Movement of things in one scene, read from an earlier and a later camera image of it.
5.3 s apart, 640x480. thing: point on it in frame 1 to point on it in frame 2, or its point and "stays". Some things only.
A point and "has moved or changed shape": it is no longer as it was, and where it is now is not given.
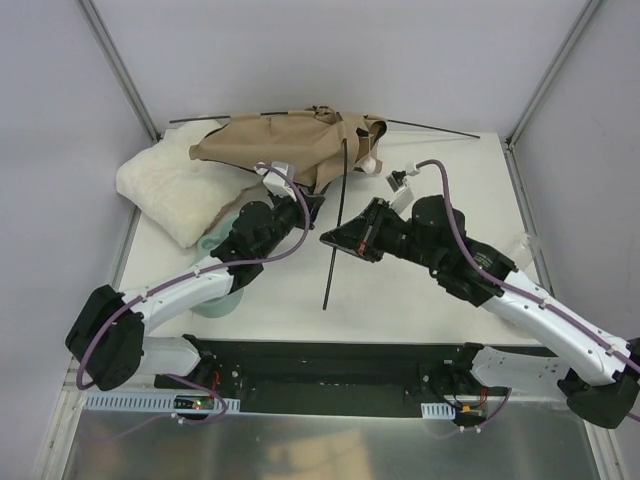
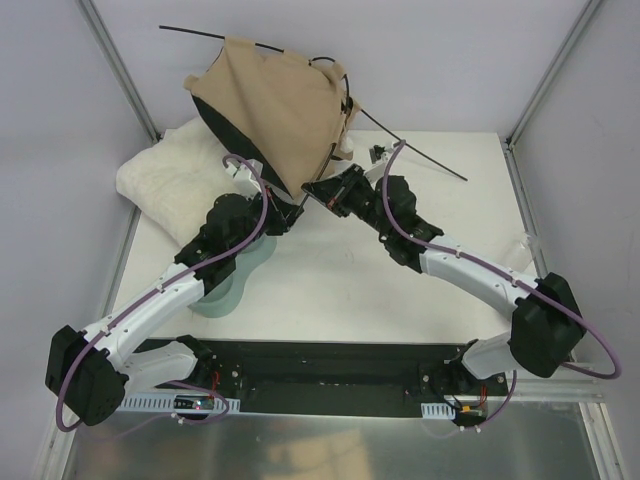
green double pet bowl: x=227 y=303 to x=224 y=291
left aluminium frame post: x=128 y=87 stays
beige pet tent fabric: x=316 y=145 has moved or changed shape
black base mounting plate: x=338 y=378 stays
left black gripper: x=304 y=208 to x=279 y=220
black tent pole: x=342 y=193 to x=349 y=101
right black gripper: x=368 y=232 to x=330 y=195
